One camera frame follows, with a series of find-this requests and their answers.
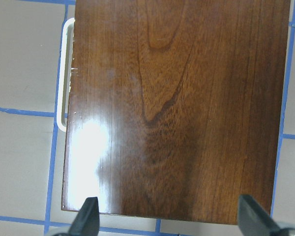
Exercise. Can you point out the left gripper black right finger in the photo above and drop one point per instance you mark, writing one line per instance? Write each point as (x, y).
(253, 220)

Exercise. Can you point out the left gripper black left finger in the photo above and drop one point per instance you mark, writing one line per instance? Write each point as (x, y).
(87, 221)

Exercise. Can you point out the wooden drawer with white handle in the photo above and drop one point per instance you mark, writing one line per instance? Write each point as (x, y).
(64, 72)

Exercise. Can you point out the dark wooden drawer cabinet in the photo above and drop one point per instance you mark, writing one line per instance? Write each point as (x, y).
(174, 106)

